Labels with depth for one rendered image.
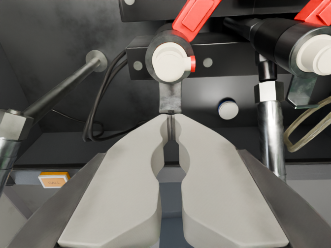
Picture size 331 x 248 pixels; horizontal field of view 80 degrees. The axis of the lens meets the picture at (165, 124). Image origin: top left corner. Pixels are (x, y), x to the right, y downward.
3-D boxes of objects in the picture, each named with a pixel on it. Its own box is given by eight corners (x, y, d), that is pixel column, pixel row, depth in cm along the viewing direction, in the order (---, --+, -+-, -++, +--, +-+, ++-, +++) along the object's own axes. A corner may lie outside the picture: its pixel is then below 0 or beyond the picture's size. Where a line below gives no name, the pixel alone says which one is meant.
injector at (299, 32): (214, 46, 31) (274, 111, 13) (217, 9, 28) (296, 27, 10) (233, 45, 30) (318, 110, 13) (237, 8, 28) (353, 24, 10)
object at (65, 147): (56, 137, 52) (16, 185, 38) (50, 122, 50) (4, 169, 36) (301, 130, 49) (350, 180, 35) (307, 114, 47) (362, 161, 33)
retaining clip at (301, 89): (306, 98, 13) (317, 107, 12) (279, 99, 13) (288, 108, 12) (324, 46, 11) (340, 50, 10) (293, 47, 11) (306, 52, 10)
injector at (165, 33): (162, 48, 31) (150, 115, 13) (160, 13, 28) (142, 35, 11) (181, 47, 31) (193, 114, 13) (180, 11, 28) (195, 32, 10)
